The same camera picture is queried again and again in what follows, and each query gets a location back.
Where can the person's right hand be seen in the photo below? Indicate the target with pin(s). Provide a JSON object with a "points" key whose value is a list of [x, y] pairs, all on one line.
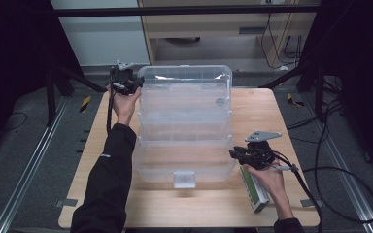
{"points": [[270, 181]]}

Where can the yellow black tape strip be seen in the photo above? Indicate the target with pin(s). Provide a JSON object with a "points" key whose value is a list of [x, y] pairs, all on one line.
{"points": [[294, 101], [84, 104]]}

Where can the metal floor rail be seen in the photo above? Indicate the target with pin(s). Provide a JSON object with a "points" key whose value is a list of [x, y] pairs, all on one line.
{"points": [[354, 194], [31, 168]]}

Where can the white cabinet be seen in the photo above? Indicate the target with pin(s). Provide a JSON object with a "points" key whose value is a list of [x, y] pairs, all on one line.
{"points": [[103, 42]]}

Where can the grey tape piece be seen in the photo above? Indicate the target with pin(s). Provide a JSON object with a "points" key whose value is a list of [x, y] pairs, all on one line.
{"points": [[311, 203], [66, 203]]}

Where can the black metal crossbar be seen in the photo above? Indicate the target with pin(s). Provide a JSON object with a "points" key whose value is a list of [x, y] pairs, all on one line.
{"points": [[175, 11]]}

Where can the black metal stand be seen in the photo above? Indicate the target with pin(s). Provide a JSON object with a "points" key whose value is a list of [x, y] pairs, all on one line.
{"points": [[320, 97], [51, 103]]}

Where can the wooden shelf unit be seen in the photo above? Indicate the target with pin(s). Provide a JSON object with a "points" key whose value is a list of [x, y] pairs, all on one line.
{"points": [[207, 24]]}

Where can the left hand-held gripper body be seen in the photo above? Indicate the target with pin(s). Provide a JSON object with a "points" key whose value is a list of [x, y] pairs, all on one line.
{"points": [[121, 77]]}

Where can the dark round table grommet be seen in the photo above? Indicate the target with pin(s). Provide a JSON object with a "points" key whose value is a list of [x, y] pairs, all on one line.
{"points": [[220, 102]]}

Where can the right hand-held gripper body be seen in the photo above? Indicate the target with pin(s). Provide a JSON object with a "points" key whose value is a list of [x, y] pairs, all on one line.
{"points": [[260, 152]]}

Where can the clear plastic storage box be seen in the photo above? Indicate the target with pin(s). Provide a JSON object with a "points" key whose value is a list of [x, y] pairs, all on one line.
{"points": [[184, 129]]}

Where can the person's left hand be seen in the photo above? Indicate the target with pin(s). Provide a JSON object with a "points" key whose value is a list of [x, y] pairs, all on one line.
{"points": [[124, 106]]}

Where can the green white medicine box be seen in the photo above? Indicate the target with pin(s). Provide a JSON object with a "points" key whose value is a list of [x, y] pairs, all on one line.
{"points": [[255, 194]]}

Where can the dark curtain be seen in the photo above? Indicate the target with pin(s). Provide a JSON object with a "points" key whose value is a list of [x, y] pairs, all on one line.
{"points": [[362, 64], [13, 64]]}

